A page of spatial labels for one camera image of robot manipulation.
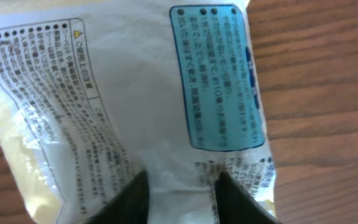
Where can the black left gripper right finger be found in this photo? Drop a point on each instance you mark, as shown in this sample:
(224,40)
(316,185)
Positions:
(238,207)

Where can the large white snack bag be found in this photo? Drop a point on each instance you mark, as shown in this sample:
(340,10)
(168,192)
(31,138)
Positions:
(93,93)

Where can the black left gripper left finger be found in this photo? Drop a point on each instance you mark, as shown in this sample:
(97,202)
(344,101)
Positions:
(130,206)

